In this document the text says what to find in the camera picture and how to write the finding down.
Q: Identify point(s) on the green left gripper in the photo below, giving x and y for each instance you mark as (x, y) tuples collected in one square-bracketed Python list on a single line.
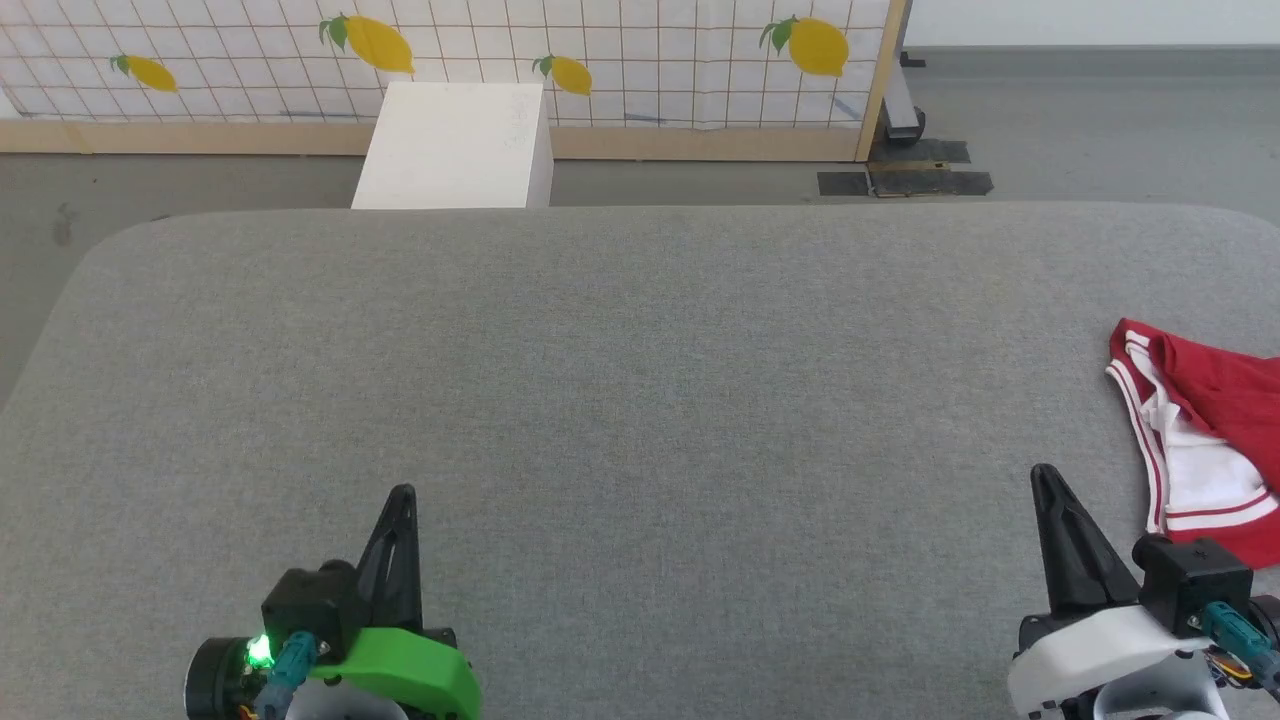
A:
[(420, 670)]

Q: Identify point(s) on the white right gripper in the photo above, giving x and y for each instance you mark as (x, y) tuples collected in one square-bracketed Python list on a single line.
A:
[(1090, 655)]

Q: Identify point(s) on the red and white basketball jersey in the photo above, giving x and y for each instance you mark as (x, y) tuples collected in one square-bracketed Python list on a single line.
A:
[(1220, 440)]

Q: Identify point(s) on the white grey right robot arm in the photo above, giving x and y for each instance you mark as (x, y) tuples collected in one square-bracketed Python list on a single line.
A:
[(1160, 695)]

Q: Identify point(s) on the grey fabric sofa cushion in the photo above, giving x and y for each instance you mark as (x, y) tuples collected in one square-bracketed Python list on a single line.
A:
[(600, 400)]

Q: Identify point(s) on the large dark floor plate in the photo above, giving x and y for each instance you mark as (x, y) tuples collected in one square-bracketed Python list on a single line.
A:
[(930, 175)]

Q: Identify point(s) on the white rectangular box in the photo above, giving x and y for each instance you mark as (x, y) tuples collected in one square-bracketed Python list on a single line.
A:
[(450, 150)]

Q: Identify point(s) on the small black floor pad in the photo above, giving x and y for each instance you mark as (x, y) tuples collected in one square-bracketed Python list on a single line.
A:
[(843, 184)]

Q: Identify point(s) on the grey metal screen foot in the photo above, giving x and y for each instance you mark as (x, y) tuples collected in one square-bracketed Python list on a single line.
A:
[(902, 110)]

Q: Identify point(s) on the lemon print partition screen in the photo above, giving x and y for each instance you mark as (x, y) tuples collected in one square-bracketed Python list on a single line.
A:
[(640, 60)]

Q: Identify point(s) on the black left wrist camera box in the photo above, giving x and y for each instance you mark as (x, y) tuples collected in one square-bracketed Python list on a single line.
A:
[(305, 605)]

